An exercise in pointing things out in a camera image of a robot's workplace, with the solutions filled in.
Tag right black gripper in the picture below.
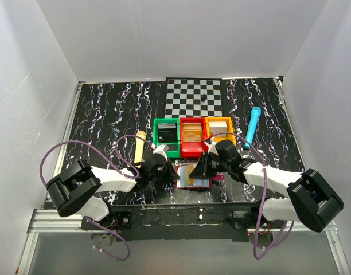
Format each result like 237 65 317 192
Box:
189 151 230 179

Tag gold VIP credit card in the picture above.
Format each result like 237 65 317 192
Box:
177 164 194 188

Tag red leather card holder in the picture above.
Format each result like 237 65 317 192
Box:
174 163 225 190

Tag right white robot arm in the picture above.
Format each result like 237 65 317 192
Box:
190 140 344 233

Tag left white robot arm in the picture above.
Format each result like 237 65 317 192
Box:
46 152 180 229

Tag white cards in yellow bin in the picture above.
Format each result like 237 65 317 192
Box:
208 121 228 135

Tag dark cards in green bin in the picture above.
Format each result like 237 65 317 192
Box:
157 123 178 143

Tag red plastic bin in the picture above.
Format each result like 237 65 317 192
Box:
180 117 207 158

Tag green plastic bin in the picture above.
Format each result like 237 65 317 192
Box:
153 118 181 158

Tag cream toy microphone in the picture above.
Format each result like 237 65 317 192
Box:
134 131 146 163

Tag checkered chessboard mat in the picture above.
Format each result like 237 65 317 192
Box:
164 78 223 118

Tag blue toy microphone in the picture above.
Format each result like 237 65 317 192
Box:
244 107 262 150

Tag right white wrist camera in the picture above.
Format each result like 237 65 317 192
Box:
205 137 218 155

